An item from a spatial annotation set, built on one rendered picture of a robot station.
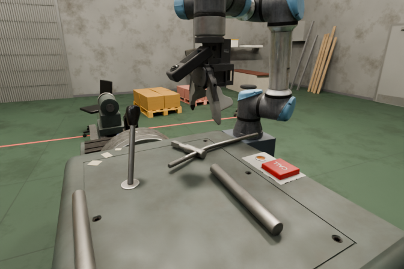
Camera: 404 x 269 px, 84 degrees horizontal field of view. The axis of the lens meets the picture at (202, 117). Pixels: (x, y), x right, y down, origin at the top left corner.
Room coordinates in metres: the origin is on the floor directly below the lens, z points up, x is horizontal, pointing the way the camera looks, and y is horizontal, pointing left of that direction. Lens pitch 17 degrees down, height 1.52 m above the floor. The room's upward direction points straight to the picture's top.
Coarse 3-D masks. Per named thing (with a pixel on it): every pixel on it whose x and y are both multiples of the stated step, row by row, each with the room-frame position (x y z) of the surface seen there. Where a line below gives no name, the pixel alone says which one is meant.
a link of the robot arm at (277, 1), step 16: (272, 0) 0.94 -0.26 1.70; (288, 0) 0.90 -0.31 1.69; (272, 16) 0.94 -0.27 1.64; (288, 16) 0.91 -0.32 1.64; (272, 32) 0.96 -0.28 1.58; (288, 32) 0.94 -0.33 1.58; (272, 48) 0.96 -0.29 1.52; (288, 48) 0.94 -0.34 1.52; (272, 64) 0.97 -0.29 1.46; (288, 64) 0.95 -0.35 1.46; (272, 80) 0.97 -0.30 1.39; (288, 80) 0.96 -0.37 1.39; (272, 96) 0.96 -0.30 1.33; (288, 96) 0.95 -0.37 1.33; (272, 112) 0.96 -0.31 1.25; (288, 112) 0.93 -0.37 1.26
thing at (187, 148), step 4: (172, 144) 0.58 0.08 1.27; (176, 144) 0.57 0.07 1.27; (180, 144) 0.57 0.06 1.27; (180, 148) 0.57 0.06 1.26; (184, 148) 0.55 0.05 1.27; (188, 148) 0.54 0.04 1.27; (192, 148) 0.53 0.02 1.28; (196, 148) 0.53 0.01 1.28; (188, 152) 0.54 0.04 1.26; (192, 152) 0.53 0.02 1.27; (200, 152) 0.52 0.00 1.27; (204, 152) 0.52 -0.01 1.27; (200, 156) 0.51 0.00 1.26; (204, 156) 0.52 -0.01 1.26
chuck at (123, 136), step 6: (126, 132) 0.76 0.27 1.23; (138, 132) 0.75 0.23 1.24; (144, 132) 0.76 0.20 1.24; (150, 132) 0.77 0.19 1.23; (156, 132) 0.79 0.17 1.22; (114, 138) 0.75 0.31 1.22; (120, 138) 0.73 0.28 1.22; (126, 138) 0.71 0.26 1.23; (168, 138) 0.81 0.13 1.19; (108, 144) 0.73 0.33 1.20; (114, 144) 0.70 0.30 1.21; (102, 150) 0.73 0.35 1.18
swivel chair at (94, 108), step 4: (100, 80) 4.27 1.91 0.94; (104, 80) 4.19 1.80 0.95; (100, 84) 4.26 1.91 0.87; (104, 84) 4.18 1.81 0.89; (108, 84) 4.09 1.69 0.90; (100, 88) 4.25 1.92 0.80; (104, 88) 4.17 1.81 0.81; (108, 88) 4.08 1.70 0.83; (100, 92) 4.24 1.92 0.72; (104, 92) 4.16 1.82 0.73; (108, 92) 4.07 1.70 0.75; (96, 104) 4.19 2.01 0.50; (80, 108) 3.96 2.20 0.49; (84, 108) 3.92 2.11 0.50; (88, 108) 3.92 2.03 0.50; (92, 108) 3.92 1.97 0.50; (96, 108) 3.92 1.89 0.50; (88, 112) 3.75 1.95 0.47; (92, 112) 3.72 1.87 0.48; (96, 112) 3.77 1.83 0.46; (88, 128) 4.09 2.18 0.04; (84, 132) 3.77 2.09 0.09; (88, 132) 3.83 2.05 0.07; (84, 136) 3.76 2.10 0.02
